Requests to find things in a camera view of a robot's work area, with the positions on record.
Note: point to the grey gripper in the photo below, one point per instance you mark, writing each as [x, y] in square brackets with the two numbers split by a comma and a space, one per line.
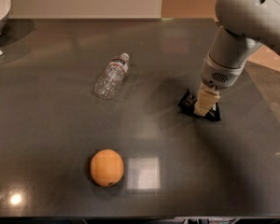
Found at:
[218, 75]

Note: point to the black rxbar chocolate wrapper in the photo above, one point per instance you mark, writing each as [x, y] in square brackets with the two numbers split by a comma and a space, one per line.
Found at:
[186, 105]

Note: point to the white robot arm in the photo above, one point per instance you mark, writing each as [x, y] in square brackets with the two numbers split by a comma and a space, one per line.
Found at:
[244, 26]

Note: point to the clear plastic water bottle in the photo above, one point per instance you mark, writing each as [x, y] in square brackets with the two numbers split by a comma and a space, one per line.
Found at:
[110, 80]

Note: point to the orange fruit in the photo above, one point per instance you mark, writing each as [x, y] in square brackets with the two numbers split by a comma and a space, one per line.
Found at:
[106, 168]

